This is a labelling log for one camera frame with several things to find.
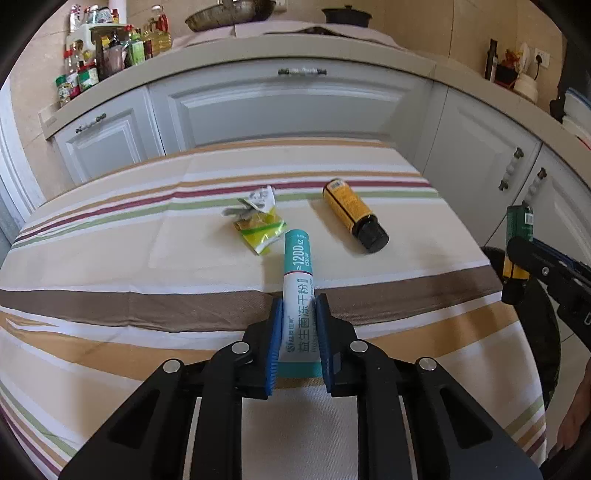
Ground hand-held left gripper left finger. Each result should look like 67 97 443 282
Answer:
60 296 284 480

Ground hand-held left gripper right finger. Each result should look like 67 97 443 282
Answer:
315 293 544 480

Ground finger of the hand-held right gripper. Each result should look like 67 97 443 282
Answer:
506 237 591 288

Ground green yellow bottle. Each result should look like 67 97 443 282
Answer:
502 205 535 304

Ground teal and white stick packet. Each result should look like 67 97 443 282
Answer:
277 229 324 378

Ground person's right forearm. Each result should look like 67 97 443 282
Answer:
556 378 591 462

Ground yellow green crumpled wrapper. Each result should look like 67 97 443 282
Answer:
233 210 290 256

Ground yellow label brown bottle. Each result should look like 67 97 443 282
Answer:
322 178 390 254

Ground silver crumpled wrapper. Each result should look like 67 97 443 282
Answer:
222 185 278 220

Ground stack of white containers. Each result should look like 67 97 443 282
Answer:
561 88 591 140

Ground white jar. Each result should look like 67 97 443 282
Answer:
513 74 540 105

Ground dark oil bottle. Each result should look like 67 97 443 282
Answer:
485 39 500 82

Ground dark hanging cloth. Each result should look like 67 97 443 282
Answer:
549 0 591 121

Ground beige stone countertop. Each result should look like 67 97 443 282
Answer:
39 34 591 155

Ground white kitchen cabinets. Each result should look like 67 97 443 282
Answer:
46 65 591 264

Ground black lidded pot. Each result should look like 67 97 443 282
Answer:
321 6 374 28

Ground steel wok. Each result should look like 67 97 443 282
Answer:
185 0 278 33

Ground group of condiment bottles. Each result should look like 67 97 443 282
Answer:
55 2 174 110

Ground cabinet door handle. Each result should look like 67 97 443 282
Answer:
499 148 525 191
524 167 548 204

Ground small drawer handle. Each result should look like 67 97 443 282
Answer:
74 114 108 133

